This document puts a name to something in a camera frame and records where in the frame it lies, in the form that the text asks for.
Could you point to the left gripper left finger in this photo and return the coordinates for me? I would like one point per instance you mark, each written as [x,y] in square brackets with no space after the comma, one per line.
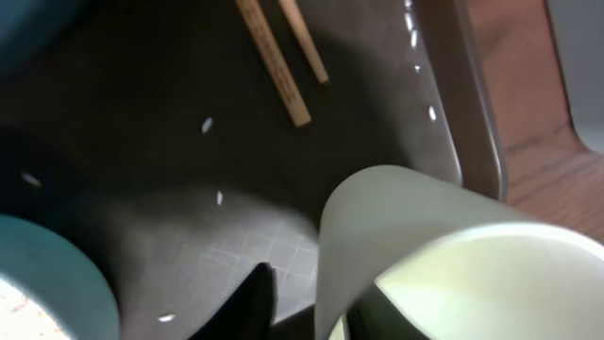
[248,313]

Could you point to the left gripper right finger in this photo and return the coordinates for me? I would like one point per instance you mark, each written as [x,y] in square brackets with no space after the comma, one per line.
[374,317]

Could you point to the white cup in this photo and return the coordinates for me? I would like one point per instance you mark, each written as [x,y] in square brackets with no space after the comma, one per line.
[455,264]

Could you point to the light blue bowl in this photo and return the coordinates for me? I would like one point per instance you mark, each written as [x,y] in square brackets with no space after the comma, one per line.
[60,278]

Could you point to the dark brown serving tray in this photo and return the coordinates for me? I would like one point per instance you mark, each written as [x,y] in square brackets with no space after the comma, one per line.
[151,136]

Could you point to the left wooden chopstick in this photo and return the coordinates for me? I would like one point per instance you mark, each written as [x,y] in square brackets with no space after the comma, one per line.
[274,61]

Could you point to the wooden chopstick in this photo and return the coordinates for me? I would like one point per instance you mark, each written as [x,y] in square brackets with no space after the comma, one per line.
[298,25]
[274,61]

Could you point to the right wooden chopstick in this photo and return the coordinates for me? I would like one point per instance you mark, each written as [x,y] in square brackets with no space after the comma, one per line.
[298,25]

